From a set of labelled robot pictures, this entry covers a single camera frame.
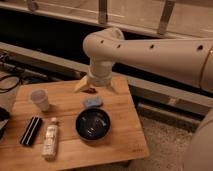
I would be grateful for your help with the black object at left edge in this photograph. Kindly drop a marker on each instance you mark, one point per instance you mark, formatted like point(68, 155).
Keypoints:
point(4, 118)

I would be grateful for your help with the black rectangular box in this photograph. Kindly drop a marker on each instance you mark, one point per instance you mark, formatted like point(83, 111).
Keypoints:
point(31, 131)

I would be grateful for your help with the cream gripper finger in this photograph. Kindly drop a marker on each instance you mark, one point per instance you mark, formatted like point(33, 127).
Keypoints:
point(82, 85)
point(112, 87)

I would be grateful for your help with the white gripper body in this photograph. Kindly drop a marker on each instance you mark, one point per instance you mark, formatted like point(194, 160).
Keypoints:
point(99, 73)

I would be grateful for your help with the wooden table board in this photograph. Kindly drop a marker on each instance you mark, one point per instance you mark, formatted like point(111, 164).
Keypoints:
point(124, 141)

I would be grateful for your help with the metal rail frame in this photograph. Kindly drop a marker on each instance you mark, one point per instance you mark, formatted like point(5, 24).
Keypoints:
point(176, 97)

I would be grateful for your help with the white plastic bottle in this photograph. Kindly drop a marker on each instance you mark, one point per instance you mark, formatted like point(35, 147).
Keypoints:
point(50, 140)

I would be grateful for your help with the dark ceramic bowl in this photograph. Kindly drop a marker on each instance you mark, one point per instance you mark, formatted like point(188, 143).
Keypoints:
point(92, 124)

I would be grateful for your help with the blue sponge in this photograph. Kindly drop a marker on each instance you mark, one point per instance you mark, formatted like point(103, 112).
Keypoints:
point(93, 102)

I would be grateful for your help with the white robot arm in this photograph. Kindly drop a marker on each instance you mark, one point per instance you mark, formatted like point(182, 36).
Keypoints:
point(189, 61)

